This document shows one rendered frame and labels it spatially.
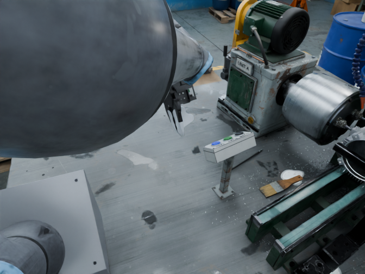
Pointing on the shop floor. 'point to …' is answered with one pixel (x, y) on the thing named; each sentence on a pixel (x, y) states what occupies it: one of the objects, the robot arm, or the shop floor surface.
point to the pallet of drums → (224, 10)
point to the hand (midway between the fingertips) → (179, 132)
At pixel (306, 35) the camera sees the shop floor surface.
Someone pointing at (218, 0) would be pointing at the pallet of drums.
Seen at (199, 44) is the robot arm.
